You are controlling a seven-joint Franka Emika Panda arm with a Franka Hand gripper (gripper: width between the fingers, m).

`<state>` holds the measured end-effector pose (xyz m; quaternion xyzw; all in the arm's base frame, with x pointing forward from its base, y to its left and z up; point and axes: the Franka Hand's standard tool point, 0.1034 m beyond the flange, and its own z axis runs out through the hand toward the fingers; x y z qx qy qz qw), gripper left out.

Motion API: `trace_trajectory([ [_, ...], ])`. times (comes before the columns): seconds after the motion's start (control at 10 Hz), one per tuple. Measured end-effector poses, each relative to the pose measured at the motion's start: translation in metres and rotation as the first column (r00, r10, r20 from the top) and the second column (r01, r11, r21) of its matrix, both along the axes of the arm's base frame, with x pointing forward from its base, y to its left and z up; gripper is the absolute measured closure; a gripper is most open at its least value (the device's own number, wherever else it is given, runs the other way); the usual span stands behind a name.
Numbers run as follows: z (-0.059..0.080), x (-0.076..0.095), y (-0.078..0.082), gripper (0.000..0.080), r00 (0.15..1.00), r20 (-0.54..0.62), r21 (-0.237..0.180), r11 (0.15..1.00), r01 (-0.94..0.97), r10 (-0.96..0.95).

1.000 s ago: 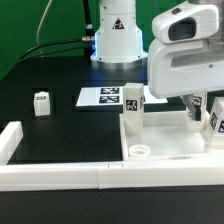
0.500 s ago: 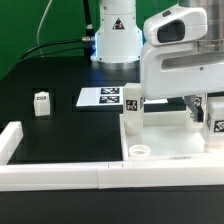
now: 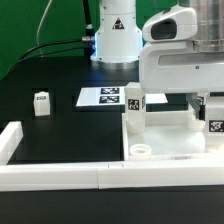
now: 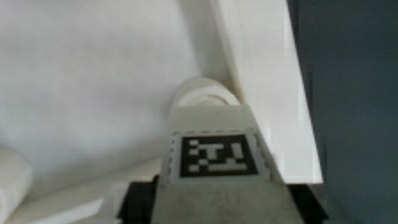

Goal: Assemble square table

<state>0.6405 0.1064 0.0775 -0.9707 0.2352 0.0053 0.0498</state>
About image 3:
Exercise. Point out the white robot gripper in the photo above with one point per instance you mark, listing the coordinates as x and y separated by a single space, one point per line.
174 67

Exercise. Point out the white square table top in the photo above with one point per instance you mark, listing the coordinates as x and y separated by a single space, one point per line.
172 135

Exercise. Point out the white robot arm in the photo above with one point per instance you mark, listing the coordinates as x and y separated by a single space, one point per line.
119 42

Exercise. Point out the white front fence bar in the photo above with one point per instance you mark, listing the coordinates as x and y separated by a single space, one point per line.
108 175

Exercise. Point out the white fence bar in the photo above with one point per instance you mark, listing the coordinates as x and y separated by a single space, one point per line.
108 175
10 138

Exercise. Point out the white marker sheet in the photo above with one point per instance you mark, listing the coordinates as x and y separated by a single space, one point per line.
100 96

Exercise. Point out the white left fence bar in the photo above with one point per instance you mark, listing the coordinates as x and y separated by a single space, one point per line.
10 138

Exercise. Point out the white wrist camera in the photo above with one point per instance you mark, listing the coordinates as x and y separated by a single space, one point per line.
174 24

